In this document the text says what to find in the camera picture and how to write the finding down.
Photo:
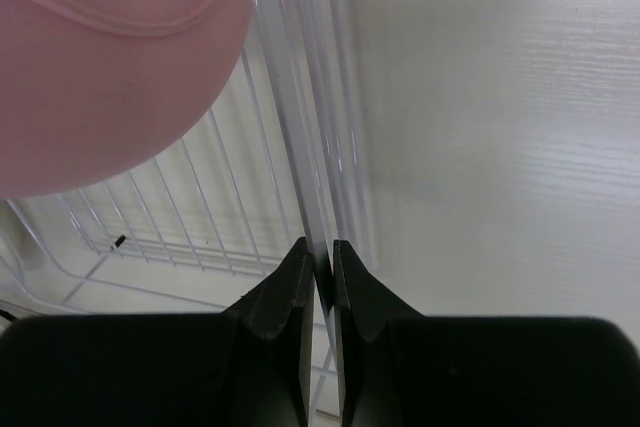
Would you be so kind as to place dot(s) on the pink plate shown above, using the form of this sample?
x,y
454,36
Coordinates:
x,y
92,88

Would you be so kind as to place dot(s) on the clear wire dish rack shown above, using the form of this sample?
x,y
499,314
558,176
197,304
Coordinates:
x,y
135,273

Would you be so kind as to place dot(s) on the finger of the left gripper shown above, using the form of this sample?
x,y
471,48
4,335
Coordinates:
x,y
268,379
363,308

